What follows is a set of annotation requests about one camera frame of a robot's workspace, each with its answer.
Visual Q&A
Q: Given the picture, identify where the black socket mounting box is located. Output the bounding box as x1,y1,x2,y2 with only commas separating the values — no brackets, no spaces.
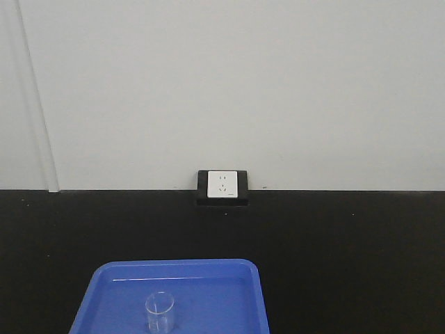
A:
195,170,249,207

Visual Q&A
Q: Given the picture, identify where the clear glass beaker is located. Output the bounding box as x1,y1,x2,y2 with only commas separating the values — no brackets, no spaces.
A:
145,292,175,333

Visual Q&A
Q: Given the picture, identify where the blue plastic tray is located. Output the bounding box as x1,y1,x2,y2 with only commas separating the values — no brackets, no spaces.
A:
70,259,270,333

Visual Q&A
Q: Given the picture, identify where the white wall power socket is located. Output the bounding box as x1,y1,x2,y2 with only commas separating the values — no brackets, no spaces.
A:
207,170,238,198

